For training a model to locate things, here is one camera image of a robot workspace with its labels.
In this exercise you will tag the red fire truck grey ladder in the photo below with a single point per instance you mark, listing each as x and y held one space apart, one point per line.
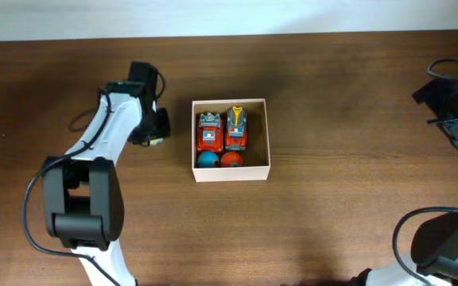
210 133

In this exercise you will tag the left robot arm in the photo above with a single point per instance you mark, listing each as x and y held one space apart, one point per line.
84 207

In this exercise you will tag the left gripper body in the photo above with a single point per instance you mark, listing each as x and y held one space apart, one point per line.
144 137

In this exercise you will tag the blue toy ball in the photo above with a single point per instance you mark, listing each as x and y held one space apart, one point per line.
208 160

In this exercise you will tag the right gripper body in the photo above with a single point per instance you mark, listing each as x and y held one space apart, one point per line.
444 100

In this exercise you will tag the yellow toy ball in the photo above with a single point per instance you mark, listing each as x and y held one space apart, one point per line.
156 141

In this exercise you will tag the pink open box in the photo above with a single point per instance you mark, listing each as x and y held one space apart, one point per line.
256 159

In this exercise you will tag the red toy ball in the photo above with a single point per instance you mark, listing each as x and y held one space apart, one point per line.
230 160

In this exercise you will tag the red fire truck yellow crane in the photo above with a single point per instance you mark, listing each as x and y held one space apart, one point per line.
236 129

